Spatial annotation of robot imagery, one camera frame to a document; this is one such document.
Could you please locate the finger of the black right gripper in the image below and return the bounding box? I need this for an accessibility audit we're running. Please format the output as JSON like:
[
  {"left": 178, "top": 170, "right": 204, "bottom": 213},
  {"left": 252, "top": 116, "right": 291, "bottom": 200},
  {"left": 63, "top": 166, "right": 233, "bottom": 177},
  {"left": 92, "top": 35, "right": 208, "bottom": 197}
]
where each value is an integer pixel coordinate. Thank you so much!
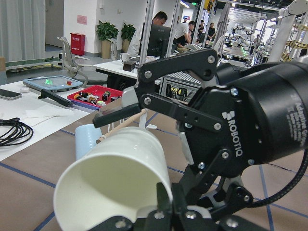
[
  {"left": 92, "top": 87, "right": 141, "bottom": 128},
  {"left": 197, "top": 183, "right": 253, "bottom": 217}
]

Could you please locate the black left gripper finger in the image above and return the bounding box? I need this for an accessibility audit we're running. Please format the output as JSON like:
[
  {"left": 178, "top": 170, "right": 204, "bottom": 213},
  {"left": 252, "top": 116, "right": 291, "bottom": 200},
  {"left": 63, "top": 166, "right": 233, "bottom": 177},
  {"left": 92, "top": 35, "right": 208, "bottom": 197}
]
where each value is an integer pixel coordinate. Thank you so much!
[{"left": 134, "top": 183, "right": 172, "bottom": 231}]

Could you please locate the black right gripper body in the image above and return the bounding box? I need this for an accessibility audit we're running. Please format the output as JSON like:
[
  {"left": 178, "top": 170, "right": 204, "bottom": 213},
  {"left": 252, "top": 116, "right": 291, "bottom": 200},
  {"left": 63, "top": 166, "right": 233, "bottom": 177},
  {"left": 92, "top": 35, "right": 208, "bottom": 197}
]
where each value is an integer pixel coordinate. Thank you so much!
[{"left": 135, "top": 49, "right": 308, "bottom": 207}]

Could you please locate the light blue plastic cup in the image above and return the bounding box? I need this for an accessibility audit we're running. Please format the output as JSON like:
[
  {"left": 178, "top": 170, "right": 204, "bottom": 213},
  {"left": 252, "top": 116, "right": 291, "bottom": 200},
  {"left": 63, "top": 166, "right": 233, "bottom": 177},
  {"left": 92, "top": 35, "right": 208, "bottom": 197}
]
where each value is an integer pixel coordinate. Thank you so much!
[{"left": 75, "top": 124, "right": 102, "bottom": 160}]

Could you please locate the cream plastic cup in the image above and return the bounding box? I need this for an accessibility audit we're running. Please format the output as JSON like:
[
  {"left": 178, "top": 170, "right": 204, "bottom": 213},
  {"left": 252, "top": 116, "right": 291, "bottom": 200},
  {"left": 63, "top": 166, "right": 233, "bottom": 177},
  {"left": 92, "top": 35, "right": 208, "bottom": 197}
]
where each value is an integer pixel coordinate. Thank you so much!
[{"left": 53, "top": 127, "right": 173, "bottom": 231}]

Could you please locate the red parts tray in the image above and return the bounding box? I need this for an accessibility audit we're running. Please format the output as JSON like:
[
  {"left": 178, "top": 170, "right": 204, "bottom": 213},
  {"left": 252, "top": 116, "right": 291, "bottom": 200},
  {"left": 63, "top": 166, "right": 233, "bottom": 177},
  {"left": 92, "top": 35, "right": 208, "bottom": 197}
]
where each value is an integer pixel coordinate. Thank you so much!
[{"left": 67, "top": 85, "right": 123, "bottom": 110}]

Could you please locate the white mug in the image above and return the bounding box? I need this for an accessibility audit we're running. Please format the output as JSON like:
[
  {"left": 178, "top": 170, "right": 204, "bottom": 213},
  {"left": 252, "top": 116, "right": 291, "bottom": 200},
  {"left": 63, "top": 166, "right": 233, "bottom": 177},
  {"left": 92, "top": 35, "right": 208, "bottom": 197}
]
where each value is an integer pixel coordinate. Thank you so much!
[{"left": 119, "top": 53, "right": 130, "bottom": 63}]

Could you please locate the black computer monitor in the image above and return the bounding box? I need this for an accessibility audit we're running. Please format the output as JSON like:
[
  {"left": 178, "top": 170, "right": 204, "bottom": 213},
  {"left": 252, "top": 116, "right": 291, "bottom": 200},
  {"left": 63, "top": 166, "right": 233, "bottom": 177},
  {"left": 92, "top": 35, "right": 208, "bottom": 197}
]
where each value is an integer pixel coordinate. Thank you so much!
[{"left": 147, "top": 25, "right": 171, "bottom": 58}]

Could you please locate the potted green plant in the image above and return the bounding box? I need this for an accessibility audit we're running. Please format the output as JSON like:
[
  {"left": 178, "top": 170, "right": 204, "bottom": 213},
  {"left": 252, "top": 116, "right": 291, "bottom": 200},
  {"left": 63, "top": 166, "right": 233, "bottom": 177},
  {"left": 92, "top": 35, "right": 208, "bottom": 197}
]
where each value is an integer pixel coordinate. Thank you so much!
[
  {"left": 96, "top": 20, "right": 119, "bottom": 59},
  {"left": 121, "top": 22, "right": 136, "bottom": 52}
]

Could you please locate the blue teach pendant tablet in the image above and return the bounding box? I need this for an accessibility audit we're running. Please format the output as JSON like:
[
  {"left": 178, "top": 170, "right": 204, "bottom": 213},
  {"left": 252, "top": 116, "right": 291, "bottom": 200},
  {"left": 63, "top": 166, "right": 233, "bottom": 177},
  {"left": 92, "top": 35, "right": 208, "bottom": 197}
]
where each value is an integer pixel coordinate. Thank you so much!
[{"left": 23, "top": 76, "right": 83, "bottom": 92}]

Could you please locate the grey office chair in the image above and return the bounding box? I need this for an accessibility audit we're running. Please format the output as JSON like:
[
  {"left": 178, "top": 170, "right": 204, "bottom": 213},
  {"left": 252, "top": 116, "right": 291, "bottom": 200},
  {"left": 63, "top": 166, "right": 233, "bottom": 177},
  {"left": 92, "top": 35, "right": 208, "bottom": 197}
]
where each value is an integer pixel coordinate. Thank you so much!
[{"left": 57, "top": 37, "right": 107, "bottom": 88}]

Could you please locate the black smartphone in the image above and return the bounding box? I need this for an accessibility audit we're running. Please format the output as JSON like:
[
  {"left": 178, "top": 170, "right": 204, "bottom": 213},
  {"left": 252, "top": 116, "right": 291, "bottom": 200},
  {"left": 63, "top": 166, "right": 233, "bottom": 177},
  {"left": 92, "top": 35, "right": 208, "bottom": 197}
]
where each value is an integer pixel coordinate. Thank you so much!
[{"left": 0, "top": 89, "right": 22, "bottom": 100}]

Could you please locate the white wire cup rack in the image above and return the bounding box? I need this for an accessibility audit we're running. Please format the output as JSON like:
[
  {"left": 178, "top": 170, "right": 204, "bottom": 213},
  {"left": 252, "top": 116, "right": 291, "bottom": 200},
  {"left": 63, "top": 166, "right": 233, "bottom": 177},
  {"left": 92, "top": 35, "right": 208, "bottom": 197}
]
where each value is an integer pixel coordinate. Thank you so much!
[{"left": 96, "top": 109, "right": 157, "bottom": 144}]

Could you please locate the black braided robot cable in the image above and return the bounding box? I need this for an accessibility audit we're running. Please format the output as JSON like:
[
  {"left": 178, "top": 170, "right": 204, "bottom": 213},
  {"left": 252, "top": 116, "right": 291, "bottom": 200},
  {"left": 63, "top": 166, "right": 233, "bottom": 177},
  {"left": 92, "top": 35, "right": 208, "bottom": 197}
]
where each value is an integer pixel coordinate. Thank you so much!
[{"left": 250, "top": 144, "right": 308, "bottom": 208}]

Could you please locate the coiled black cable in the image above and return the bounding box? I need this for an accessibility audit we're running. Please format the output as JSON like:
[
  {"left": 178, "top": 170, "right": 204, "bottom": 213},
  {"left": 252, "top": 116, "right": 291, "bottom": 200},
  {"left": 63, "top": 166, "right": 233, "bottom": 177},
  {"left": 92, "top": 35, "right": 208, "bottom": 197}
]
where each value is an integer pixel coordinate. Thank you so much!
[{"left": 0, "top": 117, "right": 34, "bottom": 147}]

